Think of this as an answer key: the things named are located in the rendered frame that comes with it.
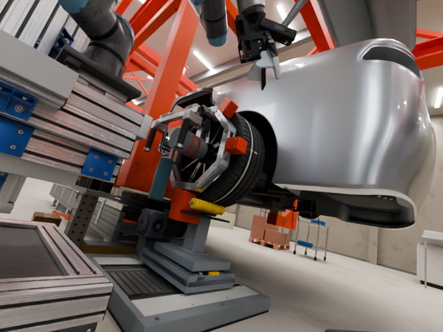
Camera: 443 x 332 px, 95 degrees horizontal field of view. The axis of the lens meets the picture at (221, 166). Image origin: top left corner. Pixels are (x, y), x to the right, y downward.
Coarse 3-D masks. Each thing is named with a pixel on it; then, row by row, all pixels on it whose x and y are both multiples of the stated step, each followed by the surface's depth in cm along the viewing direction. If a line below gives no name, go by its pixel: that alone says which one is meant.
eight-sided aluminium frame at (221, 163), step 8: (216, 112) 124; (224, 120) 116; (192, 128) 146; (224, 128) 113; (232, 128) 113; (224, 136) 111; (232, 136) 113; (224, 144) 109; (176, 152) 148; (224, 152) 108; (176, 160) 145; (216, 160) 109; (224, 160) 108; (176, 168) 141; (208, 168) 111; (216, 168) 108; (224, 168) 110; (176, 176) 138; (208, 176) 110; (216, 176) 112; (176, 184) 127; (184, 184) 121; (192, 184) 115; (200, 184) 112; (208, 184) 115
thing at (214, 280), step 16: (144, 256) 128; (160, 256) 126; (160, 272) 113; (176, 272) 105; (192, 272) 106; (208, 272) 120; (224, 272) 117; (192, 288) 99; (208, 288) 106; (224, 288) 115
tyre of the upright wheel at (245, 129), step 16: (240, 128) 117; (256, 144) 121; (240, 160) 110; (256, 160) 120; (224, 176) 113; (240, 176) 114; (256, 176) 123; (192, 192) 127; (208, 192) 117; (224, 192) 115; (240, 192) 121
